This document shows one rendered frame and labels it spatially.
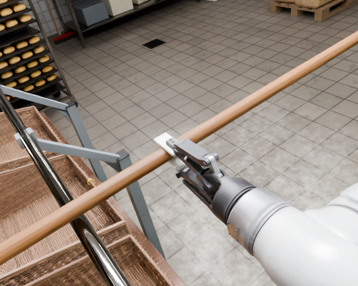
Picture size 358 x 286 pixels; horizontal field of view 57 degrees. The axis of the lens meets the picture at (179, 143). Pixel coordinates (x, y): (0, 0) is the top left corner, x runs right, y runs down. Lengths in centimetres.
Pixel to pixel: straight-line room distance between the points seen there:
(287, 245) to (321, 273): 5
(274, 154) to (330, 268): 203
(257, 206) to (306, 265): 10
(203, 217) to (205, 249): 22
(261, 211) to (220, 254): 144
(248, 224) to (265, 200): 4
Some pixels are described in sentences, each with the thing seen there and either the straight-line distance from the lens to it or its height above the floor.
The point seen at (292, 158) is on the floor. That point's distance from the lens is 239.
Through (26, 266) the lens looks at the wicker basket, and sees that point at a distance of 112.
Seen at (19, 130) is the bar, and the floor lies 117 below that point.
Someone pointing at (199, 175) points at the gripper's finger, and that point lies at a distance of 55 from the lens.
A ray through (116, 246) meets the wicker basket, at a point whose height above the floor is 73.
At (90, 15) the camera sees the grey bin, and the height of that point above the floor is 36.
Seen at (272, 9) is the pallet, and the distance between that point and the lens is 499.
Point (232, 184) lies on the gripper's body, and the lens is 51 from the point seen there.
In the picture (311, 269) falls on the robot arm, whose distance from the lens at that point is 42.
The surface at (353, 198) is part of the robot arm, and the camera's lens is 53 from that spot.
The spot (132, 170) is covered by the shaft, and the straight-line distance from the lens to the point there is 61.
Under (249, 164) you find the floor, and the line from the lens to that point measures 234.
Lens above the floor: 160
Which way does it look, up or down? 38 degrees down
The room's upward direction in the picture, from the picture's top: 13 degrees counter-clockwise
